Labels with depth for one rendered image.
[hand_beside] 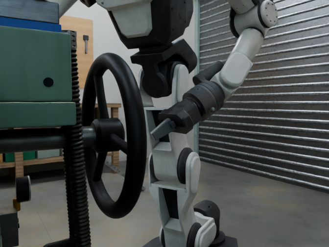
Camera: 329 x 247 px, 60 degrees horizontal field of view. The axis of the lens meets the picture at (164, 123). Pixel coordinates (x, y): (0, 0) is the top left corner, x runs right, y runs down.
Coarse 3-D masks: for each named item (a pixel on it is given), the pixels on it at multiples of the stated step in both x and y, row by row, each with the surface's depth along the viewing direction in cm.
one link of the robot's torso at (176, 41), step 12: (168, 48) 95; (180, 48) 102; (132, 60) 98; (144, 60) 96; (156, 60) 94; (180, 60) 106; (192, 60) 111; (144, 72) 98; (156, 72) 96; (144, 84) 101; (156, 84) 99; (156, 96) 101
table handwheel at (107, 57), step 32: (96, 64) 51; (96, 96) 53; (128, 96) 40; (32, 128) 45; (96, 128) 48; (128, 128) 39; (96, 160) 55; (128, 160) 39; (96, 192) 55; (128, 192) 41
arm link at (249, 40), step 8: (256, 8) 83; (232, 16) 91; (240, 16) 88; (248, 16) 85; (256, 16) 83; (232, 24) 90; (240, 24) 88; (248, 24) 86; (256, 24) 84; (240, 32) 90; (248, 32) 84; (256, 32) 84; (264, 32) 85; (240, 40) 84; (248, 40) 83; (256, 40) 83; (240, 48) 81; (248, 48) 81; (256, 48) 83; (248, 56) 81
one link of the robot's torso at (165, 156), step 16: (176, 80) 97; (144, 96) 107; (176, 96) 97; (144, 112) 104; (160, 144) 110; (176, 144) 105; (160, 160) 109; (176, 160) 106; (160, 176) 112; (176, 176) 107
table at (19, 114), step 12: (0, 108) 32; (12, 108) 33; (24, 108) 33; (36, 108) 34; (48, 108) 35; (60, 108) 35; (72, 108) 36; (0, 120) 32; (12, 120) 33; (24, 120) 33; (36, 120) 34; (48, 120) 35; (60, 120) 35; (72, 120) 36
